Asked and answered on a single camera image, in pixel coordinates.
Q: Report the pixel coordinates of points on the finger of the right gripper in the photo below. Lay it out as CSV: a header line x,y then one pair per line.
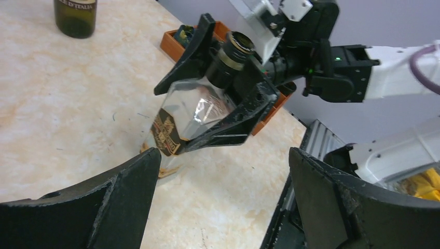
x,y
253,95
190,58

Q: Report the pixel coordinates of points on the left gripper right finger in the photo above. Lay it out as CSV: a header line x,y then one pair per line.
x,y
339,210

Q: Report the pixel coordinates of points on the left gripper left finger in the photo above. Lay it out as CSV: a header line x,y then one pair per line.
x,y
109,210

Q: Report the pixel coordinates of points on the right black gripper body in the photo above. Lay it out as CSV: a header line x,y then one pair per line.
x,y
306,24

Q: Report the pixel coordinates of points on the clear tall glass bottle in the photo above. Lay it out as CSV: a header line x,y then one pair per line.
x,y
192,106

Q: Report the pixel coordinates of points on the green bottle grey capsule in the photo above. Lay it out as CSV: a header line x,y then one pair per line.
x,y
76,18

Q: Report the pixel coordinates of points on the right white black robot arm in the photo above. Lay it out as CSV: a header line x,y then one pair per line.
x,y
360,90

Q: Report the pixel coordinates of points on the dark rosette back compartment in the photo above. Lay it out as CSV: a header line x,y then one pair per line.
x,y
184,35

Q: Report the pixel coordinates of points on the orange compartment tray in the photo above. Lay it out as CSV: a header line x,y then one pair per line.
x,y
214,68

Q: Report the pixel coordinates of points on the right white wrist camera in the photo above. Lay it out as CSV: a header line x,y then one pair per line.
x,y
264,24

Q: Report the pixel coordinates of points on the aluminium frame rail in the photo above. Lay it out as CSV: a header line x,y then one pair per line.
x,y
320,140

